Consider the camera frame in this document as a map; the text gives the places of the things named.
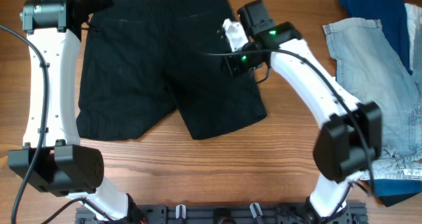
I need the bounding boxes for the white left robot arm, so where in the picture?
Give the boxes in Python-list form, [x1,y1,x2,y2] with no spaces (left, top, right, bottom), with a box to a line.
[8,0,146,223]

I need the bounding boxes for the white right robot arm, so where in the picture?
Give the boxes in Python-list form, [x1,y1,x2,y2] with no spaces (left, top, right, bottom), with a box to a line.
[222,19,382,223]

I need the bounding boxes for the dark blue garment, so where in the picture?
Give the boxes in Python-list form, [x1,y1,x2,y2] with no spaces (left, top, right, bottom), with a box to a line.
[339,0,421,207]

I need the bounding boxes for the black shorts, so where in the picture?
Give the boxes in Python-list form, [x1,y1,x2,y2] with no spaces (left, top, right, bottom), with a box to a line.
[76,0,266,141]

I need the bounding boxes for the black metal base rail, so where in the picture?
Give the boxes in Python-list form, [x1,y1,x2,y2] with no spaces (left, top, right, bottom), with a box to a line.
[75,202,369,224]

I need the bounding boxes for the light blue denim shorts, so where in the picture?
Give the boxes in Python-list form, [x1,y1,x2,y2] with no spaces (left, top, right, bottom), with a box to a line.
[323,18,421,181]

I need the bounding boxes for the white garment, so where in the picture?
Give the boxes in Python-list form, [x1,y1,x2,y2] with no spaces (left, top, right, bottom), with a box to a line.
[404,3,421,71]

